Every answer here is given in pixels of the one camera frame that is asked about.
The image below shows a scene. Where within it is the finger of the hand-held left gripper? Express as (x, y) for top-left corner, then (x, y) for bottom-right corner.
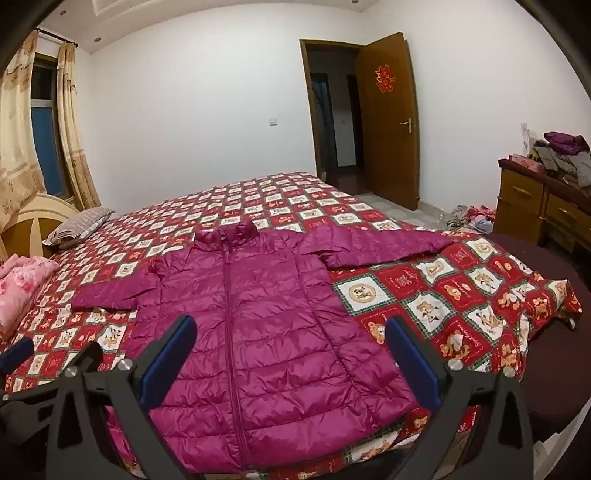
(0, 338), (36, 376)
(76, 340), (105, 376)

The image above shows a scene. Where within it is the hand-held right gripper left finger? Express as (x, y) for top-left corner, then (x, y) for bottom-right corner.
(45, 315), (198, 480)

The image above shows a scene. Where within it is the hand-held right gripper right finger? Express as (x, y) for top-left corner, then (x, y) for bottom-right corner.
(385, 316), (536, 480)

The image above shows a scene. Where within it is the purple puffer jacket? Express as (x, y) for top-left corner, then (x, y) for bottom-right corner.
(71, 219), (455, 467)

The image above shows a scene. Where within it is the pile of clothes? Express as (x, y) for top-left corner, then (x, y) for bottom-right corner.
(529, 131), (591, 188)

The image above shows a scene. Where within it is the pink floral quilt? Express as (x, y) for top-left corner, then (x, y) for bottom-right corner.
(0, 255), (61, 342)

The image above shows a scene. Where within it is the red bear-print bedsheet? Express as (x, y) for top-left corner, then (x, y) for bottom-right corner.
(2, 172), (583, 480)

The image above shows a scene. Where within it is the grey striped pillow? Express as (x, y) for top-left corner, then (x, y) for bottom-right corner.
(42, 207), (116, 250)

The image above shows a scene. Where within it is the cream wooden headboard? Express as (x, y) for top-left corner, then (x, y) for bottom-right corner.
(0, 193), (81, 264)

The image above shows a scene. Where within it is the dark brown bed mattress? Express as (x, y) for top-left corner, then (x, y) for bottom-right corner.
(480, 233), (591, 457)

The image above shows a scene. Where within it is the heap of floor laundry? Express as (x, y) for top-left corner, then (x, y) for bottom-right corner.
(445, 203), (498, 234)

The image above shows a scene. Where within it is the wooden dresser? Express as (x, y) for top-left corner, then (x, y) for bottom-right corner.
(496, 157), (591, 250)

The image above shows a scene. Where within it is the brown wooden door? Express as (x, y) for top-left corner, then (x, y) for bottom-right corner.
(355, 32), (420, 210)

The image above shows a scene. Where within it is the wide beige patterned curtain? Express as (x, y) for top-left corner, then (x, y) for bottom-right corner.
(0, 30), (47, 232)

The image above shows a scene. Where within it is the narrow beige patterned curtain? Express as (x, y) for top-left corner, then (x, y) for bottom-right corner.
(56, 41), (101, 210)

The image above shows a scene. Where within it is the window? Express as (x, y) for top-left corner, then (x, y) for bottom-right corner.
(30, 53), (68, 199)

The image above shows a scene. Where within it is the pink flat box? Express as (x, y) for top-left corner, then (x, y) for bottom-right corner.
(508, 154), (546, 172)

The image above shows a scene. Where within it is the dark curtain rod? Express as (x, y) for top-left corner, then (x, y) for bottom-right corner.
(34, 28), (79, 48)

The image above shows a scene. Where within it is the dark wooden door frame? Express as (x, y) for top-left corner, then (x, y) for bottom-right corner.
(299, 39), (370, 185)

